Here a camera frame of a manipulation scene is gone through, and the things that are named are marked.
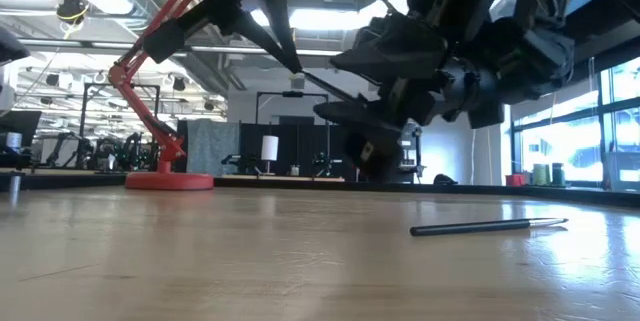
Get black gantry frame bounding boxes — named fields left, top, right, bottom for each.
left=255, top=90, right=330, bottom=127

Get black pen silver tip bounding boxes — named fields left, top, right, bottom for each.
left=409, top=217, right=570, bottom=238

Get large window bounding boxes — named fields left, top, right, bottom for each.
left=509, top=55, right=640, bottom=192

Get black equipment rack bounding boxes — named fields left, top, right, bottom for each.
left=397, top=120, right=424, bottom=185

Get white shade table lamp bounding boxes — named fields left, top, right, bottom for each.
left=260, top=134, right=280, bottom=176

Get black yellow ceiling reel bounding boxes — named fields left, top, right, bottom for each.
left=55, top=0, right=90, bottom=25

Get black partition panels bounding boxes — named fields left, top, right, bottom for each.
left=239, top=121, right=359, bottom=178

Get red desk lamp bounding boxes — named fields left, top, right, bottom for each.
left=108, top=0, right=215, bottom=192

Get green thread cone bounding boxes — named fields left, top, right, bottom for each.
left=531, top=163, right=551, bottom=187

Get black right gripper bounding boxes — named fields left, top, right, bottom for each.
left=312, top=0, right=506, bottom=182

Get grey partition panel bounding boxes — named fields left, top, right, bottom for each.
left=185, top=119, right=241, bottom=177

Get black aluminium table frame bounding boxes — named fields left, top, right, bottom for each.
left=0, top=170, right=640, bottom=210

